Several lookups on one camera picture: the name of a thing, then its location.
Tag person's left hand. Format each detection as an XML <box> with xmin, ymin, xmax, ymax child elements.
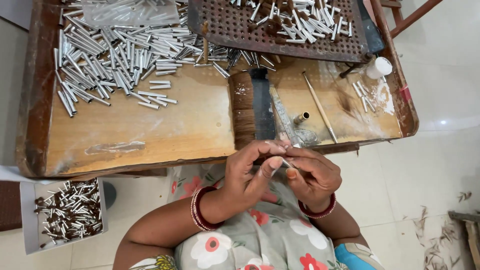
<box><xmin>215</xmin><ymin>140</ymin><xmax>292</xmax><ymax>224</ymax></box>

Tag person's right hand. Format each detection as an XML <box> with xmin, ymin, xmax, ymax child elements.
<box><xmin>284</xmin><ymin>147</ymin><xmax>343</xmax><ymax>214</ymax></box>

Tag red beaded bangle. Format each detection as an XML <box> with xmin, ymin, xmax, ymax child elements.
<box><xmin>298</xmin><ymin>193</ymin><xmax>337</xmax><ymax>220</ymax></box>

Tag red bangles stack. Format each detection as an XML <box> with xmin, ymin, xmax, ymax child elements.
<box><xmin>190</xmin><ymin>186</ymin><xmax>226</xmax><ymax>232</ymax></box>

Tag brown bristle hair bundle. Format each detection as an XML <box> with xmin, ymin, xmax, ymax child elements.
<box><xmin>228</xmin><ymin>71</ymin><xmax>257</xmax><ymax>151</ymax></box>

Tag metal ruler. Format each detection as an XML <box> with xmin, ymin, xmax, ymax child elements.
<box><xmin>269</xmin><ymin>86</ymin><xmax>305</xmax><ymax>148</ymax></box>

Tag dark blue flat strip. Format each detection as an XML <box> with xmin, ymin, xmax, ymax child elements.
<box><xmin>249</xmin><ymin>67</ymin><xmax>277</xmax><ymax>141</ymax></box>

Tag blue cloth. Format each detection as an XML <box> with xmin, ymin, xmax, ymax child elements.
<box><xmin>334</xmin><ymin>242</ymin><xmax>386</xmax><ymax>270</ymax></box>

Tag white powder patch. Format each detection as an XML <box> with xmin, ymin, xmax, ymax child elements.
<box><xmin>374</xmin><ymin>82</ymin><xmax>395</xmax><ymax>116</ymax></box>

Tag white plastic bottle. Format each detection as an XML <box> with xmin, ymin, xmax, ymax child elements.
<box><xmin>365</xmin><ymin>56</ymin><xmax>394</xmax><ymax>80</ymax></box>

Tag grey round object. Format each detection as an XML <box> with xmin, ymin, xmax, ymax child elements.
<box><xmin>103</xmin><ymin>181</ymin><xmax>117</xmax><ymax>210</ymax></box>

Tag scattered hair scraps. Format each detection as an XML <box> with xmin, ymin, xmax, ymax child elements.
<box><xmin>402</xmin><ymin>191</ymin><xmax>474</xmax><ymax>270</ymax></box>

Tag wooden stick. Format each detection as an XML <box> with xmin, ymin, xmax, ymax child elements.
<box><xmin>202</xmin><ymin>20</ymin><xmax>209</xmax><ymax>64</ymax></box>

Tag rusty perforated metal tray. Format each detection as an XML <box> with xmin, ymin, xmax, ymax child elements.
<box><xmin>187</xmin><ymin>0</ymin><xmax>371</xmax><ymax>64</ymax></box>

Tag dark slate board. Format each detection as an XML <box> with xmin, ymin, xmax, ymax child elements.
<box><xmin>357</xmin><ymin>0</ymin><xmax>386</xmax><ymax>54</ymax></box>

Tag wooden plank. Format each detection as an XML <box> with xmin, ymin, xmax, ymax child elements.
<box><xmin>448</xmin><ymin>211</ymin><xmax>480</xmax><ymax>270</ymax></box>

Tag heap of bristle-filled ferrules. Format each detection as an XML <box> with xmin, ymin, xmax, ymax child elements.
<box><xmin>229</xmin><ymin>0</ymin><xmax>354</xmax><ymax>45</ymax></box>

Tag heap of finished brush heads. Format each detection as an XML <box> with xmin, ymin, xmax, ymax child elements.
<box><xmin>34</xmin><ymin>178</ymin><xmax>103</xmax><ymax>249</ymax></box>

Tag pile of silver metal tubes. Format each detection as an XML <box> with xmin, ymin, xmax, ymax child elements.
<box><xmin>52</xmin><ymin>0</ymin><xmax>277</xmax><ymax>118</ymax></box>

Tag clear plastic bag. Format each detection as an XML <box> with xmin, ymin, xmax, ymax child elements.
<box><xmin>81</xmin><ymin>0</ymin><xmax>181</xmax><ymax>28</ymax></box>

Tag white cardboard box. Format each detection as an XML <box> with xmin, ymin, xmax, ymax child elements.
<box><xmin>19</xmin><ymin>178</ymin><xmax>110</xmax><ymax>256</ymax></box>

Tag dark brown mat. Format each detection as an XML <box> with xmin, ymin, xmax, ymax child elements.
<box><xmin>0</xmin><ymin>181</ymin><xmax>23</xmax><ymax>232</ymax></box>

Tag thin wooden-handled tool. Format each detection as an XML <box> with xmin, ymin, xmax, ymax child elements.
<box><xmin>302</xmin><ymin>71</ymin><xmax>338</xmax><ymax>144</ymax></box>

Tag black metal tray bracket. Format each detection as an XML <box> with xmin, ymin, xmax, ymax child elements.
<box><xmin>339</xmin><ymin>52</ymin><xmax>374</xmax><ymax>79</ymax></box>

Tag wooden chair frame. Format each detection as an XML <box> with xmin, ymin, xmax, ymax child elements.
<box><xmin>369</xmin><ymin>0</ymin><xmax>444</xmax><ymax>39</ymax></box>

